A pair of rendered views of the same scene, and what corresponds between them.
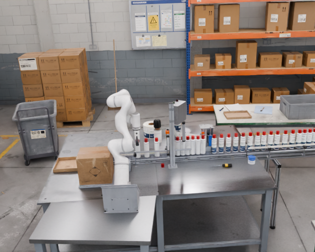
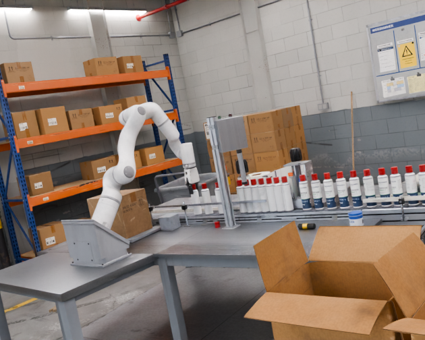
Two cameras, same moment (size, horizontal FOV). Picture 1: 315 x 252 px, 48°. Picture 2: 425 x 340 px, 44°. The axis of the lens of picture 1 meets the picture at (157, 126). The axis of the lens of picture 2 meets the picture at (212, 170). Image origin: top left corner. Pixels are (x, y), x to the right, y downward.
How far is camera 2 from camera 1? 2.33 m
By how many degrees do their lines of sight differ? 40
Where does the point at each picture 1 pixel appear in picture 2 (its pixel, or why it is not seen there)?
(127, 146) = (117, 173)
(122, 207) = (86, 256)
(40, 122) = (185, 194)
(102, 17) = (334, 61)
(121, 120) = (122, 138)
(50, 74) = not seen: hidden behind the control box
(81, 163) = (92, 206)
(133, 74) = (385, 143)
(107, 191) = (68, 230)
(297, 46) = not seen: outside the picture
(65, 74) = (256, 139)
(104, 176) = (117, 227)
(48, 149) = not seen: hidden behind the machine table
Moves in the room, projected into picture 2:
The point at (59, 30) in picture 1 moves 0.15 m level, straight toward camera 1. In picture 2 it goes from (280, 88) to (278, 89)
